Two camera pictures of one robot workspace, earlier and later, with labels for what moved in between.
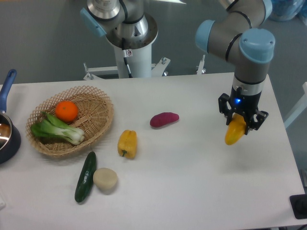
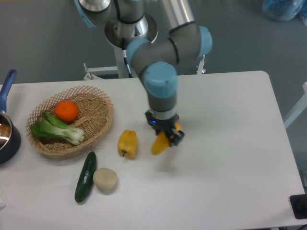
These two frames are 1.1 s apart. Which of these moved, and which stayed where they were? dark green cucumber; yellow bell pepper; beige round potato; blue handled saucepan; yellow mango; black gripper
Moved: yellow mango; black gripper
Stayed: dark green cucumber; beige round potato; blue handled saucepan; yellow bell pepper
